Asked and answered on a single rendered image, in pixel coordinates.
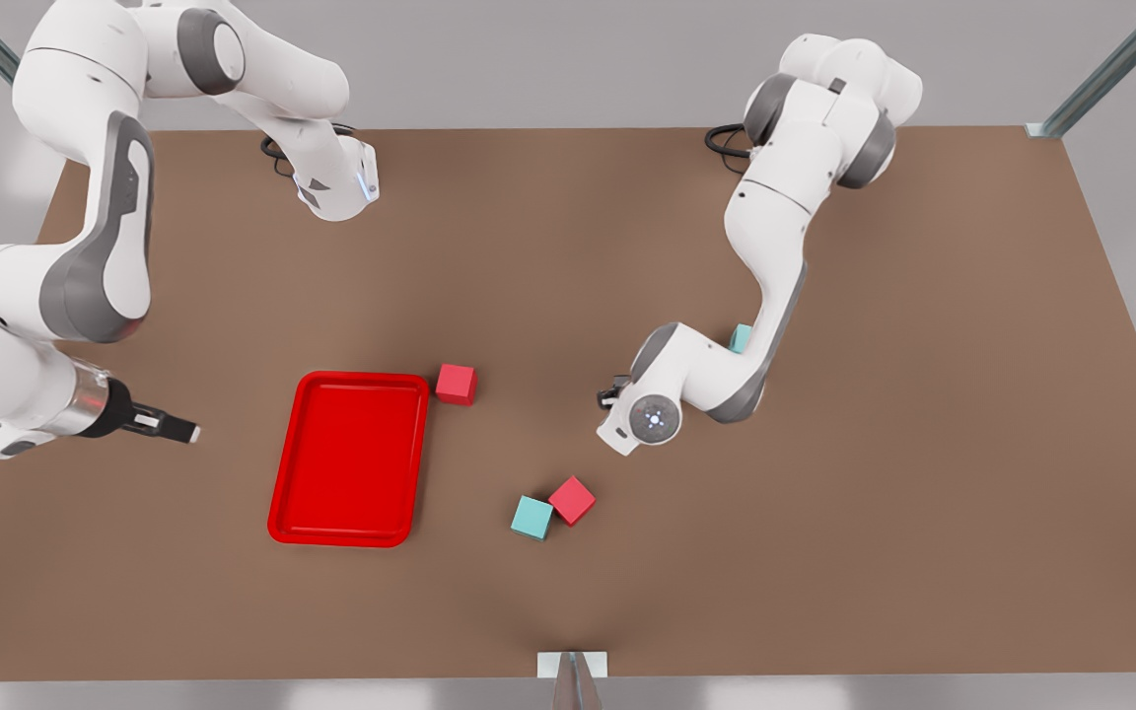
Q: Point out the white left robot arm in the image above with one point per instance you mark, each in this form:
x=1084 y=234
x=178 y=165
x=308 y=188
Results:
x=775 y=237

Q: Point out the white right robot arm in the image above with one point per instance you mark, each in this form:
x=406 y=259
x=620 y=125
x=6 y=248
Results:
x=85 y=266

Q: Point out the red cube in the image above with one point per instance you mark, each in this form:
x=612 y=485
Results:
x=455 y=386
x=572 y=501

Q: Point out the teal cube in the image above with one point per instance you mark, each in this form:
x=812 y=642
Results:
x=741 y=339
x=532 y=519

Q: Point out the red rectangular tray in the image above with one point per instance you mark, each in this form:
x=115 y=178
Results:
x=351 y=460

